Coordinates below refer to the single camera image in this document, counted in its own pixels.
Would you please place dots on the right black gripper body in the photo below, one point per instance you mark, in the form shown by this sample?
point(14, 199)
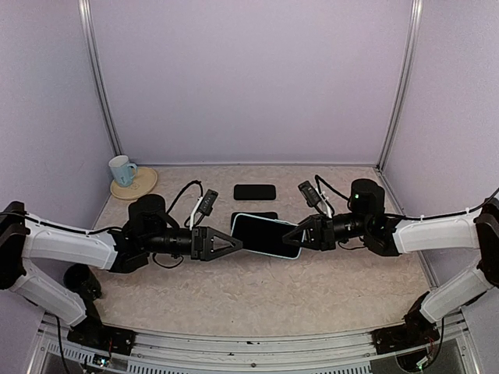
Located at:
point(327, 232)

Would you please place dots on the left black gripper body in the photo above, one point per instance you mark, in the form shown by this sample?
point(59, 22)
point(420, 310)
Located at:
point(197, 244)

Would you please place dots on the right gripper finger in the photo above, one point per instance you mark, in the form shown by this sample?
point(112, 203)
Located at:
point(305, 231)
point(307, 243)

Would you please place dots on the light blue phone case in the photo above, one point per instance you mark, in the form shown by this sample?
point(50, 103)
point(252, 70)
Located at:
point(298, 253)

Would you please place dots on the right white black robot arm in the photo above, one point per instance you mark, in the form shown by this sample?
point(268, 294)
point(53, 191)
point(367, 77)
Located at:
point(387, 234)

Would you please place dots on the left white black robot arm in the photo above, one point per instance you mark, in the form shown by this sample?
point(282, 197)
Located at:
point(149, 230)

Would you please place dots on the beige round plate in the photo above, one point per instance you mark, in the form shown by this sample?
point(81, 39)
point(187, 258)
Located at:
point(143, 183)

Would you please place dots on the light blue mug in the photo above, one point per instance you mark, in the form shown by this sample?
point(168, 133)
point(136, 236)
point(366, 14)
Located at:
point(123, 170)

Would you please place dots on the black cylinder cup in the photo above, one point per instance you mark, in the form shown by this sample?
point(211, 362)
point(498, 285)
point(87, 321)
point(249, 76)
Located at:
point(82, 281)

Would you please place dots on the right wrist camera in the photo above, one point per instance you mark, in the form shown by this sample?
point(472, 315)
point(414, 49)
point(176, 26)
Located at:
point(316, 200)

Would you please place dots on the front aluminium rail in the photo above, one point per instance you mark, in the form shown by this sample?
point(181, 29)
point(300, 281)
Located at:
point(154, 352)

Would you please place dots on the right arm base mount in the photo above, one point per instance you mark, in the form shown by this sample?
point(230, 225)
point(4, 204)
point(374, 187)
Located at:
point(416, 330)

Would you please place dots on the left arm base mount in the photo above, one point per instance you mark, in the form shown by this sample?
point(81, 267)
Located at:
point(93, 333)

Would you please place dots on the right aluminium frame post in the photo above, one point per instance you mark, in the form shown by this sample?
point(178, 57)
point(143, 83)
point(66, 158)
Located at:
point(403, 83)

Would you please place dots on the aluminium frame post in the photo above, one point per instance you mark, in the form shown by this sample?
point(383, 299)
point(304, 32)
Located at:
point(403, 83)
point(86, 20)

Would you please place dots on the left aluminium frame post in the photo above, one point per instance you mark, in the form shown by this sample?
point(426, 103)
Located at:
point(86, 20)

